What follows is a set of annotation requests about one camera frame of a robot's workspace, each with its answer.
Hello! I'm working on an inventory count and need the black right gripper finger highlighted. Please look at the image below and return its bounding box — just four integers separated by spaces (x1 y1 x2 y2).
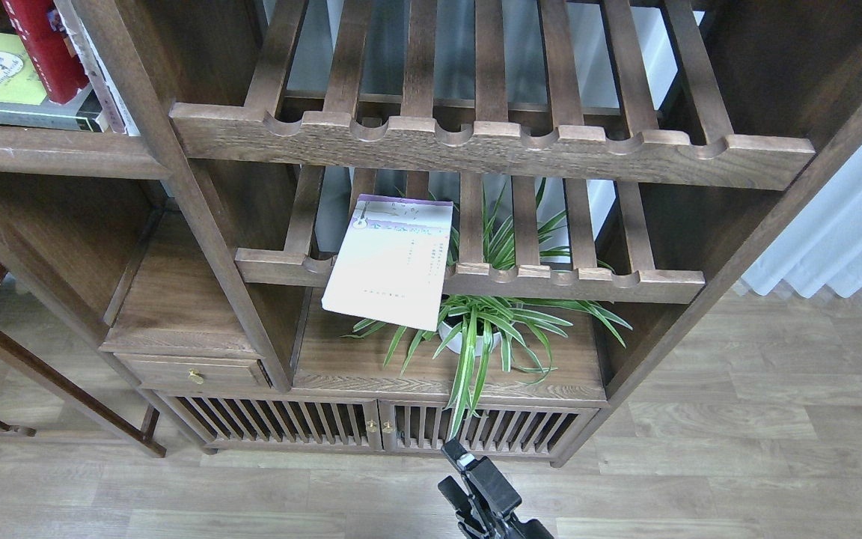
438 439 525 538

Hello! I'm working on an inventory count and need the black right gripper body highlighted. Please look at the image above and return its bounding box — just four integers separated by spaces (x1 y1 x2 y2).
502 518 554 539

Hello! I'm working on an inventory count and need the white purple cover book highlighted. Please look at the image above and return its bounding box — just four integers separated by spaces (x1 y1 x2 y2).
322 194 453 330

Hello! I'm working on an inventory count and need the red cover book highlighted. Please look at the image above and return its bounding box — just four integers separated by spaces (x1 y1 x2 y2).
2 1 89 103

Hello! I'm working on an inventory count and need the green grey cover book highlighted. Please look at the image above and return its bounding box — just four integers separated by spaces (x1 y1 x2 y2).
0 33 108 133

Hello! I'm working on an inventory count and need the white plant pot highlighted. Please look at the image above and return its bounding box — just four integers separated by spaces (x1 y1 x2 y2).
437 314 502 357

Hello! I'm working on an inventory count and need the green spider plant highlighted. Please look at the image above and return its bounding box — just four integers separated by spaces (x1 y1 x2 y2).
343 181 633 441

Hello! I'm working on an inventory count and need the dark wooden bookshelf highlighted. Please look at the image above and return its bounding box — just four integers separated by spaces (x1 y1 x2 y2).
0 1 862 466

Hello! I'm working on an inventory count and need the brass drawer knob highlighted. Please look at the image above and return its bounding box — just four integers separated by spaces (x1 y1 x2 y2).
188 369 205 385

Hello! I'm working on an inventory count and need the white curtain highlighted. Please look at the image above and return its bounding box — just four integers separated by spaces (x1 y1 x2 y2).
739 146 862 298

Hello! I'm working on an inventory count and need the wooden furniture at left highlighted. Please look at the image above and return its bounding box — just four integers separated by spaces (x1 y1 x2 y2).
0 274 180 458

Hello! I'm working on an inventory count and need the upright white book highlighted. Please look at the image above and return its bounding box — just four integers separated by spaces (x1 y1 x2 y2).
55 1 141 136

